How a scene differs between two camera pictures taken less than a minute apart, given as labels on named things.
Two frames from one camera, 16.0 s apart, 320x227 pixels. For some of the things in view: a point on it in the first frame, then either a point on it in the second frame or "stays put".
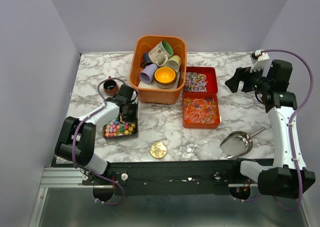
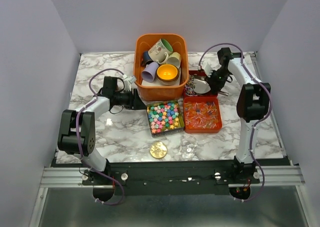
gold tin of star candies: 115,129 to 165,117
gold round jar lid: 158,149 stays put
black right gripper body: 250,84 to 216,80
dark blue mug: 146,60 stays put
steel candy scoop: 238,143 to 201,87
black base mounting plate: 173,177 stays put
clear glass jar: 188,147 stays put
